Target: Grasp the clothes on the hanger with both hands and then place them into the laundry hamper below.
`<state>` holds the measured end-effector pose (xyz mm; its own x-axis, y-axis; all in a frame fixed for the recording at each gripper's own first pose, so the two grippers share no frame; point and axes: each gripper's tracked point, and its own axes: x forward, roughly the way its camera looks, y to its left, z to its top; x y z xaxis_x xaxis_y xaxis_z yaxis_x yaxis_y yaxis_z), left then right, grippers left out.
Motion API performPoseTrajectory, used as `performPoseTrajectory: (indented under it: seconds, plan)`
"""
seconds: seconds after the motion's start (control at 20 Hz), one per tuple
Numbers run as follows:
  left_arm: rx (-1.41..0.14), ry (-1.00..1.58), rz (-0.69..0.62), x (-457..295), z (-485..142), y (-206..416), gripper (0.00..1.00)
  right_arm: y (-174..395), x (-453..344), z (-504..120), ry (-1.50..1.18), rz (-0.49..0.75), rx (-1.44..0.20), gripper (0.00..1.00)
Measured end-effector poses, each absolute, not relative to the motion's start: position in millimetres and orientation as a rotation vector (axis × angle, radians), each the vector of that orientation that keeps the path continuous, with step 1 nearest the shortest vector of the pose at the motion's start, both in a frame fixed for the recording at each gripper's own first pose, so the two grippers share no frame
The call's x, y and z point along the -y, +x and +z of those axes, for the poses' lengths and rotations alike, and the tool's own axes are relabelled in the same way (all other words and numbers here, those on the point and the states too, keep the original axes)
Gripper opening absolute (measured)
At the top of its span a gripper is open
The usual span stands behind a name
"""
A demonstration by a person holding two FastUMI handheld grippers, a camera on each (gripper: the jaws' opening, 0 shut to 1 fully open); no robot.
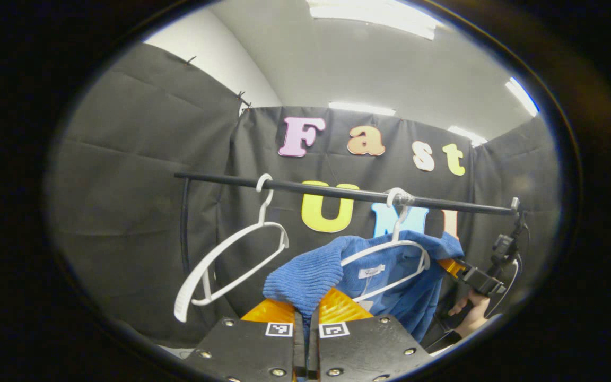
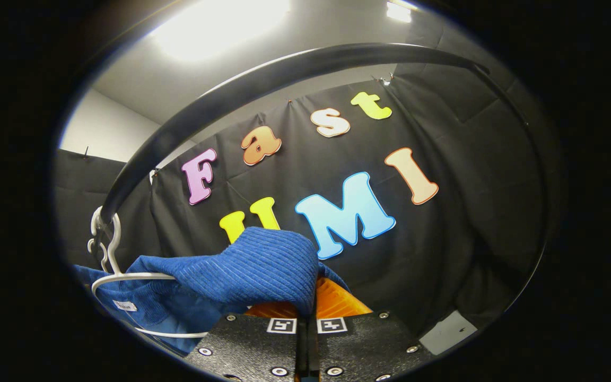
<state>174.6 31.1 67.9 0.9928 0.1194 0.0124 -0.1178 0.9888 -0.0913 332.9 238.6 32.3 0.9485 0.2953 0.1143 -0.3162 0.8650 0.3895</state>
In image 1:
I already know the white plastic hanger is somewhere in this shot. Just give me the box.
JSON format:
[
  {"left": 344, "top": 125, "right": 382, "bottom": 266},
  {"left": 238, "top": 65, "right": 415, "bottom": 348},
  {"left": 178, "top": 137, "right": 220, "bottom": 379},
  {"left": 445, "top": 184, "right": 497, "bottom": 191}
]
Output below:
[
  {"left": 340, "top": 187, "right": 432, "bottom": 303},
  {"left": 173, "top": 173, "right": 290, "bottom": 324}
]

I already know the black metal clothes rack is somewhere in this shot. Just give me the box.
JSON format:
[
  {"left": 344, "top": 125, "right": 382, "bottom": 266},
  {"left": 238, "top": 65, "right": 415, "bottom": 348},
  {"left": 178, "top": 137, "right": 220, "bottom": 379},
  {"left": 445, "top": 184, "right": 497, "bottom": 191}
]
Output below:
[{"left": 173, "top": 171, "right": 522, "bottom": 276}]

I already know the black backdrop cloth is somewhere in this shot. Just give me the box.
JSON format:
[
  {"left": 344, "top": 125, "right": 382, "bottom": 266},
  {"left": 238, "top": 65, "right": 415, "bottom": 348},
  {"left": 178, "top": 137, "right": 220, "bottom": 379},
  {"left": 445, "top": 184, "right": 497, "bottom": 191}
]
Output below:
[{"left": 43, "top": 42, "right": 563, "bottom": 351}]

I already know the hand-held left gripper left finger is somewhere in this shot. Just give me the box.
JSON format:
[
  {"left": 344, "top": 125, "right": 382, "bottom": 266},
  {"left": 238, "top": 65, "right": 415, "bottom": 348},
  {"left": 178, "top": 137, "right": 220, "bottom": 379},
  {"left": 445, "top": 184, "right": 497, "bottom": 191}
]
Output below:
[{"left": 182, "top": 298, "right": 307, "bottom": 382}]

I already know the large ceiling light panel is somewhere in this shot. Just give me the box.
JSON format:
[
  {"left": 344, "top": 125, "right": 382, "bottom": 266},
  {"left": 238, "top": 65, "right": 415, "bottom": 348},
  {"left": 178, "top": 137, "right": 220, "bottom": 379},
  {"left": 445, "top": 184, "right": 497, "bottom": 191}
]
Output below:
[{"left": 307, "top": 0, "right": 440, "bottom": 41}]

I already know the blue corduroy jacket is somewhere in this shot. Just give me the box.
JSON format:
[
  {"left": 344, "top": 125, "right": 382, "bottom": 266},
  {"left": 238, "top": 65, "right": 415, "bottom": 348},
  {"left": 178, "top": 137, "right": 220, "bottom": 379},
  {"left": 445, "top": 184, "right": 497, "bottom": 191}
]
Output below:
[{"left": 263, "top": 231, "right": 465, "bottom": 343}]

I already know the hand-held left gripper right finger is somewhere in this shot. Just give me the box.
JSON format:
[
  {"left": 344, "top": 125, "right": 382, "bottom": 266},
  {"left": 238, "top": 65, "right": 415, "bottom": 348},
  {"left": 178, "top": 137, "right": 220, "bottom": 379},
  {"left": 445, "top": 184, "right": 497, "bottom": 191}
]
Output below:
[{"left": 307, "top": 286, "right": 434, "bottom": 382}]

